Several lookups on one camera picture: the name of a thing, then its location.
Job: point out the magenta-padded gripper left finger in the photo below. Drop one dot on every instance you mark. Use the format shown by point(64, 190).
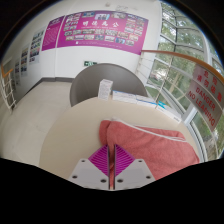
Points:
point(100, 160)

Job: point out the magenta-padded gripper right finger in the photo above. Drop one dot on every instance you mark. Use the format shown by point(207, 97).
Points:
point(123, 160)

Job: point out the pink towel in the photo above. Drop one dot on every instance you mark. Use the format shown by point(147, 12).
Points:
point(156, 146)

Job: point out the white upright carton box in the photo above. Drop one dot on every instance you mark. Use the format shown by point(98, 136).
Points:
point(105, 89)

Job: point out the grey round-backed chair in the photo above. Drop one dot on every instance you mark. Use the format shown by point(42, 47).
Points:
point(90, 80)

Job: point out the green exit sign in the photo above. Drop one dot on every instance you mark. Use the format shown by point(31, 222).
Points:
point(90, 63)

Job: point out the white red-lettered warning sign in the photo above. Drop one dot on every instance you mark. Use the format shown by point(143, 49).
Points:
point(206, 95)

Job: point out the white stair railing orange handrail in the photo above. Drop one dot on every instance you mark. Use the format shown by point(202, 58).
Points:
point(7, 90)

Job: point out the white railing with orange handrail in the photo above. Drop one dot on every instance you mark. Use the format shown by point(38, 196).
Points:
point(176, 56)

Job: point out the large magenta photo poster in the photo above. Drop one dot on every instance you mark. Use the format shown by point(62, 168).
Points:
point(100, 31)

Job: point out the small magenta text poster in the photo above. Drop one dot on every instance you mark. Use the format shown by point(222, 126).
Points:
point(51, 33)

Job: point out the white photo wall poster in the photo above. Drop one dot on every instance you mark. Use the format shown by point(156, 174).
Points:
point(24, 60)
point(36, 47)
point(16, 71)

